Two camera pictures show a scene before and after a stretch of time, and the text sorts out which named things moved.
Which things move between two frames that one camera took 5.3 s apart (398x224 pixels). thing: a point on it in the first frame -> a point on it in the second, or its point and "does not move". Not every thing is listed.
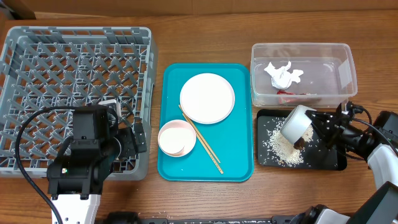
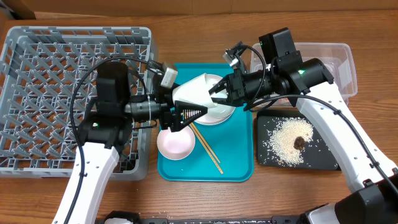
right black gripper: x=328 y=123 -> x=234 y=90
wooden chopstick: x=201 y=142 does not move
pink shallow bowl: x=176 y=138 does not move
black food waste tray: x=275 y=154 does not move
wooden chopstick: x=191 y=122 does not move
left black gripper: x=130 y=147 -> x=170 y=117
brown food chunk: x=299 y=144 does not move
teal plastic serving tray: x=231 y=139 does not move
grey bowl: x=296 y=124 -> x=220 y=111
